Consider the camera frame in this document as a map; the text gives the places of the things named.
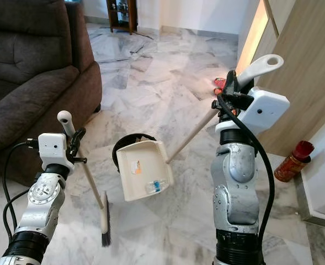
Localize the round black bin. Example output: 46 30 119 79
111 133 157 173

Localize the white dustpan with wooden handle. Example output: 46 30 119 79
121 54 285 202

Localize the dark wood shelf unit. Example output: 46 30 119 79
106 0 138 35

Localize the white broom with wooden handle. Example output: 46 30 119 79
57 110 112 247

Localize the red patterned bottle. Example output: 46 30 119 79
274 140 315 183

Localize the light wood cabinet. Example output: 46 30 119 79
234 0 325 158

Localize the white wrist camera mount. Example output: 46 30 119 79
215 87 291 136
38 133 74 172

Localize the red orange toy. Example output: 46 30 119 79
213 77 228 95

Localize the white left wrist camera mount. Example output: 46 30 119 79
38 133 74 172

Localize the crushed clear plastic bottle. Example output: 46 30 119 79
146 179 172 195

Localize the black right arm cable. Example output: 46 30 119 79
216 94 276 247

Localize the dark brown fabric sofa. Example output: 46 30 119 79
0 0 102 186

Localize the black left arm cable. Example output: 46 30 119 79
3 190 33 245
2 141 41 221

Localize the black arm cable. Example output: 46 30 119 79
216 94 276 247
2 141 41 221
3 190 33 245

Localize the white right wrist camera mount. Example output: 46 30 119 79
215 87 291 136

